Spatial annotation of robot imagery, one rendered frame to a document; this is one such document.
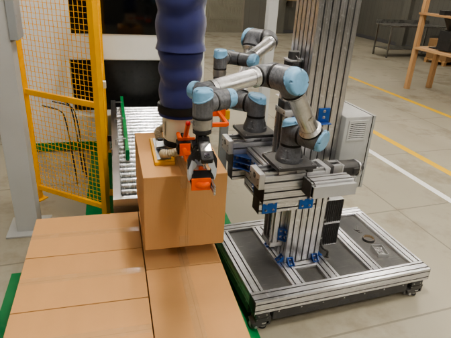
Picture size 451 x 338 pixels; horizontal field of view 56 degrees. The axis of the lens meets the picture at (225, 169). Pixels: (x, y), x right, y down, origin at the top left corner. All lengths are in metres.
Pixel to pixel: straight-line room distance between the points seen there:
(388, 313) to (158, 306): 1.62
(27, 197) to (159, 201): 1.72
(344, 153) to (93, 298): 1.59
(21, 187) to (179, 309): 1.90
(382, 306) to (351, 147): 1.11
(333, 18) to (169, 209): 1.29
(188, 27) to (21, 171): 1.96
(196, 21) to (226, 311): 1.31
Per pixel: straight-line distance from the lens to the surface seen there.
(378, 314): 3.07
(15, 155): 3.45
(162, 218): 2.10
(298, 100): 1.96
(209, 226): 2.17
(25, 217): 3.68
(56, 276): 2.31
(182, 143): 1.98
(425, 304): 3.28
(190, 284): 2.17
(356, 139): 2.63
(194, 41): 2.03
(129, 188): 3.09
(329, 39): 2.41
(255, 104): 2.66
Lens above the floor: 1.94
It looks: 25 degrees down
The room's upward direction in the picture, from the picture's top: 3 degrees clockwise
